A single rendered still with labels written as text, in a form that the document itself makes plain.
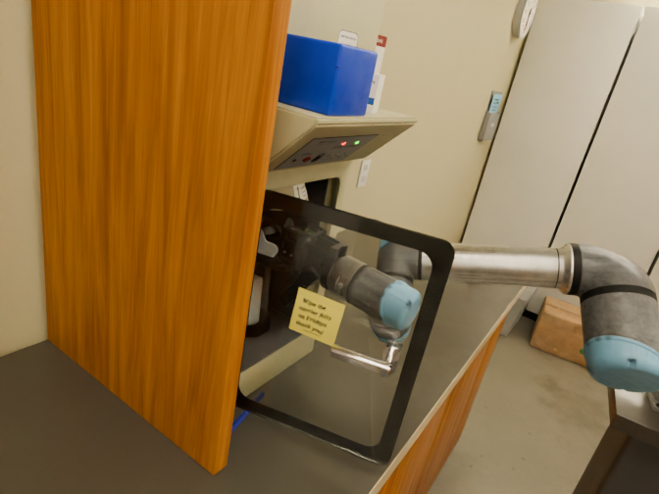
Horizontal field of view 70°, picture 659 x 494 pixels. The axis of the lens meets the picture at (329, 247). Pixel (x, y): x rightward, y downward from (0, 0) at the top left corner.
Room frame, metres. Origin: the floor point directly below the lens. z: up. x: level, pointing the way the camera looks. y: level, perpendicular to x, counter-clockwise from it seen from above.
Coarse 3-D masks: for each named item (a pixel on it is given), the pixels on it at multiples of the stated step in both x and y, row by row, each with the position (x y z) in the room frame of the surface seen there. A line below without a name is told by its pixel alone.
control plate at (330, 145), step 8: (344, 136) 0.71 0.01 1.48; (352, 136) 0.73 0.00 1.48; (360, 136) 0.75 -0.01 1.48; (368, 136) 0.78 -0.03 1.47; (376, 136) 0.81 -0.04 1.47; (312, 144) 0.66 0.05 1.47; (320, 144) 0.68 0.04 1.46; (328, 144) 0.70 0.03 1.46; (336, 144) 0.72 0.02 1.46; (344, 144) 0.75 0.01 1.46; (352, 144) 0.77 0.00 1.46; (360, 144) 0.80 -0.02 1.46; (296, 152) 0.65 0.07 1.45; (304, 152) 0.67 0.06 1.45; (312, 152) 0.69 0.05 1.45; (320, 152) 0.71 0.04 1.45; (328, 152) 0.74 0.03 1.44; (336, 152) 0.77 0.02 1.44; (344, 152) 0.79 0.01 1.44; (352, 152) 0.82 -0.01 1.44; (288, 160) 0.67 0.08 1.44; (296, 160) 0.69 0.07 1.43; (320, 160) 0.76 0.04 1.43; (328, 160) 0.78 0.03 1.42; (336, 160) 0.81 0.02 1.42; (280, 168) 0.68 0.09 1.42
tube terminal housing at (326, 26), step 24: (312, 0) 0.75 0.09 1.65; (336, 0) 0.80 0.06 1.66; (360, 0) 0.86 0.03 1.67; (384, 0) 0.93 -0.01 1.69; (288, 24) 0.71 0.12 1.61; (312, 24) 0.76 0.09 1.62; (336, 24) 0.81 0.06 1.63; (360, 24) 0.87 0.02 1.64; (312, 168) 0.82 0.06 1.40; (336, 168) 0.89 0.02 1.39; (336, 192) 0.94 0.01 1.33
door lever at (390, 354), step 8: (336, 352) 0.56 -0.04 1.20; (344, 352) 0.56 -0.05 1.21; (352, 352) 0.56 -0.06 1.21; (384, 352) 0.59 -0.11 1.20; (392, 352) 0.59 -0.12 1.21; (344, 360) 0.56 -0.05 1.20; (352, 360) 0.55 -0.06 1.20; (360, 360) 0.55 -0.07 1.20; (368, 360) 0.55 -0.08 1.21; (376, 360) 0.55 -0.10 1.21; (384, 360) 0.57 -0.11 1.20; (392, 360) 0.57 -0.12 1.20; (368, 368) 0.55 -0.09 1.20; (376, 368) 0.54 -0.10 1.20; (384, 368) 0.54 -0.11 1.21; (384, 376) 0.54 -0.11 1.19
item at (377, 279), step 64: (256, 256) 0.65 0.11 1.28; (320, 256) 0.62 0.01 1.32; (384, 256) 0.60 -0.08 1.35; (448, 256) 0.58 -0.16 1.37; (256, 320) 0.64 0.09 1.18; (384, 320) 0.60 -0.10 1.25; (256, 384) 0.64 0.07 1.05; (320, 384) 0.61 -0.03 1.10; (384, 384) 0.59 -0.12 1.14; (384, 448) 0.58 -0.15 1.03
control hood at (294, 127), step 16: (288, 112) 0.62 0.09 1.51; (304, 112) 0.63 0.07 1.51; (384, 112) 0.86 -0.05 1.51; (288, 128) 0.62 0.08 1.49; (304, 128) 0.61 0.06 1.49; (320, 128) 0.62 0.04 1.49; (336, 128) 0.66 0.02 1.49; (352, 128) 0.70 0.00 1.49; (368, 128) 0.74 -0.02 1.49; (384, 128) 0.79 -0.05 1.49; (400, 128) 0.85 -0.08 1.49; (272, 144) 0.63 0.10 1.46; (288, 144) 0.62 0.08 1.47; (304, 144) 0.64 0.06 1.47; (368, 144) 0.83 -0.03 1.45; (384, 144) 0.90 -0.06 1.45; (272, 160) 0.63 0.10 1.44
